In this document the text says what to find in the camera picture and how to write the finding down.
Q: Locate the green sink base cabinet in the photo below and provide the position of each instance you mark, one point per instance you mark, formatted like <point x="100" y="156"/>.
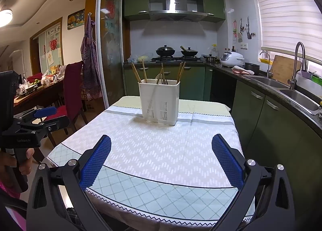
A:
<point x="271" y="133"/>

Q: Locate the hanging kitchen utensils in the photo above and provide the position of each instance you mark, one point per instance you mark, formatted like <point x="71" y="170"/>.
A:
<point x="248" y="29"/>

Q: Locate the person's left hand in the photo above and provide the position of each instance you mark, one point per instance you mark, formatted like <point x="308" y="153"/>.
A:
<point x="7" y="163"/>

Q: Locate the white plastic utensil holder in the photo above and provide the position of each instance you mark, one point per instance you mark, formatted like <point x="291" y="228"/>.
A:
<point x="158" y="105"/>

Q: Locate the tall steel faucet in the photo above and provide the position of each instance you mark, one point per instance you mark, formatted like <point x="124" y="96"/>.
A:
<point x="293" y="70"/>

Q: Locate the purple and green sponge holder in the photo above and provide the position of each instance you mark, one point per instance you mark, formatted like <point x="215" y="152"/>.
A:
<point x="309" y="75"/>

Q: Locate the white window blind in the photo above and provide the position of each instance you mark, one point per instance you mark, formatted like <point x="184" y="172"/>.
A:
<point x="284" y="12"/>

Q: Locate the glass panel with paper notes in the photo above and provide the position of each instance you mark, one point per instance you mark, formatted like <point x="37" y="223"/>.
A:
<point x="50" y="50"/>

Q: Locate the clear plastic bag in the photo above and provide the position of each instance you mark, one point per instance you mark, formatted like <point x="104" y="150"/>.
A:
<point x="140" y="58"/>

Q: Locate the green stove base cabinet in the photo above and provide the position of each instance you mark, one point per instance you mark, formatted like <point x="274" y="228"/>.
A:
<point x="196" y="82"/>

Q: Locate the purple checked apron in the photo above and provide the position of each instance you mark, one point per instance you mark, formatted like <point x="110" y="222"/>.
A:
<point x="89" y="52"/>

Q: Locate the green wall cabinets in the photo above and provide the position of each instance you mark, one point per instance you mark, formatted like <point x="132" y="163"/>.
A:
<point x="213" y="2"/>

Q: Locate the gas stove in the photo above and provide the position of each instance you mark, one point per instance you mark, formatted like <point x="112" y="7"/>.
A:
<point x="176" y="59"/>

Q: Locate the black wok with utensils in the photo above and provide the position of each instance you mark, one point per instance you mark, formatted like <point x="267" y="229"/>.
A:
<point x="190" y="52"/>

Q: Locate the small steel faucet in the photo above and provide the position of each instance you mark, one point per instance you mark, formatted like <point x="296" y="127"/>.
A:
<point x="268" y="65"/>

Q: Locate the dark stone kitchen countertop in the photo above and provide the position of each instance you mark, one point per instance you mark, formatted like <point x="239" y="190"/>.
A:
<point x="226" y="67"/>

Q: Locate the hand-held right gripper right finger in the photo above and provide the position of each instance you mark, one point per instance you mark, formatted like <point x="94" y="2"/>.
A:
<point x="227" y="158"/>

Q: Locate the red and white cloth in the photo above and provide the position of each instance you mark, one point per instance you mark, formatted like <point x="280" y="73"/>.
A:
<point x="242" y="70"/>

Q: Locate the red upholstered chair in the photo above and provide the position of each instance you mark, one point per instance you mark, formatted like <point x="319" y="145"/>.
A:
<point x="73" y="90"/>

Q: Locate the sliding glass door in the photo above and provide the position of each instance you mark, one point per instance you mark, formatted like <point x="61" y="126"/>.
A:
<point x="113" y="44"/>

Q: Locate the steel double sink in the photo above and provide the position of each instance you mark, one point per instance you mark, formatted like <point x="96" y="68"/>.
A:
<point x="299" y="100"/>

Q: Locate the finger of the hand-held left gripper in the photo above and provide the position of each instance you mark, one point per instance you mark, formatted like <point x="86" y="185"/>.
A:
<point x="57" y="122"/>
<point x="45" y="112"/>

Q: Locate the person's pink patterned clothing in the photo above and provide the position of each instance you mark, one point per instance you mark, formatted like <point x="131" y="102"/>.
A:
<point x="16" y="218"/>

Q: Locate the round ceiling lamp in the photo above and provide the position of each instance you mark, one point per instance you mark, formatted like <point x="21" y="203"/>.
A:
<point x="4" y="17"/>

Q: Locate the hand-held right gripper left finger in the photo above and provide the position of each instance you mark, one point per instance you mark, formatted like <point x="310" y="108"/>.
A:
<point x="96" y="158"/>

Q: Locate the white wall socket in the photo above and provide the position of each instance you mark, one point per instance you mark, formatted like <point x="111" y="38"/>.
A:
<point x="243" y="46"/>

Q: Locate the black lidded wok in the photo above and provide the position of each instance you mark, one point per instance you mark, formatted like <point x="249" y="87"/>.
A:
<point x="165" y="51"/>

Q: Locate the cooking oil bottle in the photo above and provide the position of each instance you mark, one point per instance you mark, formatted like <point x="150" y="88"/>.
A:
<point x="213" y="50"/>

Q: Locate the white rice cooker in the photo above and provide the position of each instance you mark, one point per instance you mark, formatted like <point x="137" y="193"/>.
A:
<point x="231" y="59"/>

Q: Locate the black inner pot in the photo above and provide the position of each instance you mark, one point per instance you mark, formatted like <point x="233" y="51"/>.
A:
<point x="252" y="68"/>

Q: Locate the steel range hood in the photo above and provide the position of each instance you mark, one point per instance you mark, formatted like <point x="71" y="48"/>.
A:
<point x="176" y="7"/>

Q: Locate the small steel pot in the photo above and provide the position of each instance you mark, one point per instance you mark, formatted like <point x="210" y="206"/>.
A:
<point x="210" y="58"/>

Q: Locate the wooden dining table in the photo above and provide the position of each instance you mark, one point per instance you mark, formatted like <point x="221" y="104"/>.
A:
<point x="37" y="95"/>

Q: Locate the wooden cutting board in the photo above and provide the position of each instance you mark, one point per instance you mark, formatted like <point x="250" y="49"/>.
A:
<point x="284" y="70"/>

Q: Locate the yellow sink rack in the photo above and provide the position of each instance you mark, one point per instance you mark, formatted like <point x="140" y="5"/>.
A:
<point x="266" y="60"/>

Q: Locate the white patterned tablecloth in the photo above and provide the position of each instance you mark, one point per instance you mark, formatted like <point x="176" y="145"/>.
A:
<point x="163" y="145"/>

